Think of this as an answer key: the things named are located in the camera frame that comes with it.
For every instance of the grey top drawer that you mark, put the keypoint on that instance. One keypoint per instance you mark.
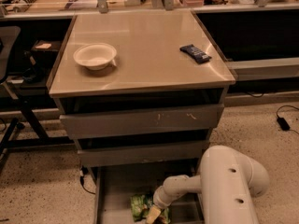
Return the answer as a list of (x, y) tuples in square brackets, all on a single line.
[(142, 121)]

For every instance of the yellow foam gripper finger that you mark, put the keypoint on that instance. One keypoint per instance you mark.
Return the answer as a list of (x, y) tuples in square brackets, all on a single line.
[(153, 214)]

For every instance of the white paper bowl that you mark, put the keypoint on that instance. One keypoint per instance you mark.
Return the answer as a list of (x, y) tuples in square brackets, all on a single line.
[(95, 56)]

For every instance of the dark blue snack bar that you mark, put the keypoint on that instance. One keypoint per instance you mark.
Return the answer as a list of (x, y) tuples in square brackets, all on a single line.
[(195, 53)]

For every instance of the grey middle drawer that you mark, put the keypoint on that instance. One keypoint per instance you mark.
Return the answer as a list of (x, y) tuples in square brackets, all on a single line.
[(142, 154)]

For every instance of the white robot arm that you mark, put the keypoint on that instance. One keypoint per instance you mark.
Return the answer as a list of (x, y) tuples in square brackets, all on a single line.
[(227, 182)]

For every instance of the grey open bottom drawer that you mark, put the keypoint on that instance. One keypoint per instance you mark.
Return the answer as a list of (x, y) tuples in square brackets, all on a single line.
[(115, 185)]

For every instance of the black power adapter with cable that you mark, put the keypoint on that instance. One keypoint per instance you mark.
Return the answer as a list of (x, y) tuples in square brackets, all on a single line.
[(283, 124)]

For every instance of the green rice chip bag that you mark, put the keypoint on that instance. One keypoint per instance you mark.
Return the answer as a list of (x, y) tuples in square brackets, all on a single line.
[(140, 207)]

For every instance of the grey drawer cabinet with counter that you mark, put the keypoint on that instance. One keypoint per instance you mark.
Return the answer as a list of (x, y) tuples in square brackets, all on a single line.
[(148, 72)]

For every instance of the black box with label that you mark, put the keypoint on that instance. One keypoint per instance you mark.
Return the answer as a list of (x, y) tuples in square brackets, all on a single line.
[(44, 45)]

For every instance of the black coiled tool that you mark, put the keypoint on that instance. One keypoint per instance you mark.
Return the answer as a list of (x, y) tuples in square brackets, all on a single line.
[(22, 5)]

